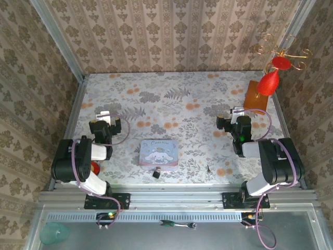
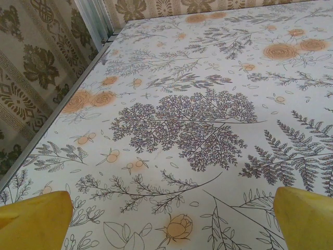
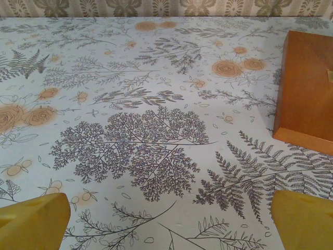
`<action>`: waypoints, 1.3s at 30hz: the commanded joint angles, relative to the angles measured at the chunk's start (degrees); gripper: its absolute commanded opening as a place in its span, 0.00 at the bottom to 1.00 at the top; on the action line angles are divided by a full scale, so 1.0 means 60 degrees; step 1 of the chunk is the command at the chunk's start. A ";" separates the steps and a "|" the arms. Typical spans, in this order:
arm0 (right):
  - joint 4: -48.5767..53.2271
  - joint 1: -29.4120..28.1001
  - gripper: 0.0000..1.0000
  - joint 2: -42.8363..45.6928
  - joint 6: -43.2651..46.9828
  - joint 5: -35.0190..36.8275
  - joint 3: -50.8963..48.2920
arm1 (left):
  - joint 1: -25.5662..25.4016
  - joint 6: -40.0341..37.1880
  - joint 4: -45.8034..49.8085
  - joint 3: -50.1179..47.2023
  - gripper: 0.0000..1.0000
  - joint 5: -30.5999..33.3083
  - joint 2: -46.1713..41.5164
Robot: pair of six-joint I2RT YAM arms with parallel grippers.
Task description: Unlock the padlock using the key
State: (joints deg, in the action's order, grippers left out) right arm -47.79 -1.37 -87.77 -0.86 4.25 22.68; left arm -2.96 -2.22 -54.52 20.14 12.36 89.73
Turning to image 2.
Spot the aluminium table frame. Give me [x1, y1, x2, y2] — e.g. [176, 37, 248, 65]
[0, 39, 115, 190]

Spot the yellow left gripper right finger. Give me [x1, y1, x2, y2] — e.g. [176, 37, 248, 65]
[274, 186, 333, 250]

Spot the floral print tablecloth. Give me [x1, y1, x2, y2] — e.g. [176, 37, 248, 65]
[0, 1, 333, 250]

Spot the aluminium post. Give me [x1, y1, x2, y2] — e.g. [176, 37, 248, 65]
[75, 0, 115, 50]

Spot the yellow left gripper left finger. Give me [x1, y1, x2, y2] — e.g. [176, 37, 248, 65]
[0, 190, 74, 250]

